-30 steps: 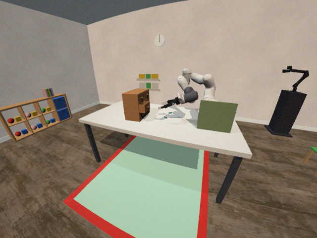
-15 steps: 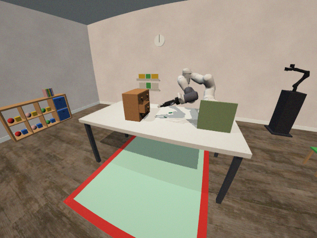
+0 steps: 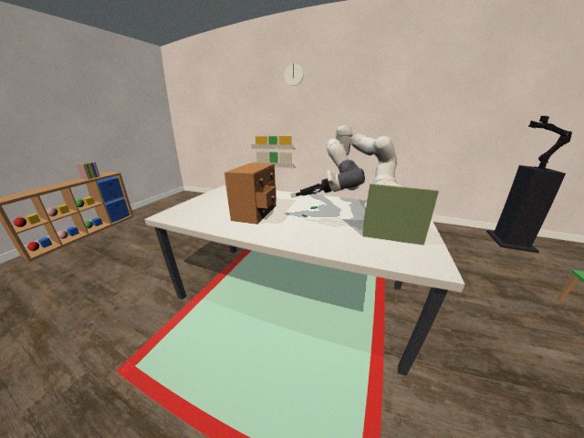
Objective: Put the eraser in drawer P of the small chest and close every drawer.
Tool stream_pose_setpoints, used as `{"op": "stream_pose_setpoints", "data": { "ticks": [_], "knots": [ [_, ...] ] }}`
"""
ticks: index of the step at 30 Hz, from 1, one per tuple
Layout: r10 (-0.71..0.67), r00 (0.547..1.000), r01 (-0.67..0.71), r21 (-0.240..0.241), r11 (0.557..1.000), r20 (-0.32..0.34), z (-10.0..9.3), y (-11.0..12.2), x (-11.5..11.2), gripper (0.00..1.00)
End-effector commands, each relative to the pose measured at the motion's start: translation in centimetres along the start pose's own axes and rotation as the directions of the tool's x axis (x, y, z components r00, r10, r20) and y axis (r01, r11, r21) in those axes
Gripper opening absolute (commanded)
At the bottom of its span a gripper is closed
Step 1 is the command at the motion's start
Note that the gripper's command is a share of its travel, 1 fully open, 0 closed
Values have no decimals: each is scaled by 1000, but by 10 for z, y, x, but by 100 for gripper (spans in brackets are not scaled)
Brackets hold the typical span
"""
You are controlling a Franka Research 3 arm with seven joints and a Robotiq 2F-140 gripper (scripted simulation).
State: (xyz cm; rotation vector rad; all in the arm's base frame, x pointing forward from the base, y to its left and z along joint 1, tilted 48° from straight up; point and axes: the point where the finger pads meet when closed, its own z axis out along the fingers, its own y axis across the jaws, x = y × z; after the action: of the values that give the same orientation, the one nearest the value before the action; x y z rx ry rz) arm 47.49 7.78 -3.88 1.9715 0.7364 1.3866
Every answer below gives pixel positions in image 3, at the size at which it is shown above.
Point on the brown wooden chest of drawers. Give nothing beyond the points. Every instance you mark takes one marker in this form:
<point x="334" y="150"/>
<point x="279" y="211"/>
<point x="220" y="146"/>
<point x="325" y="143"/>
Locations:
<point x="241" y="193"/>

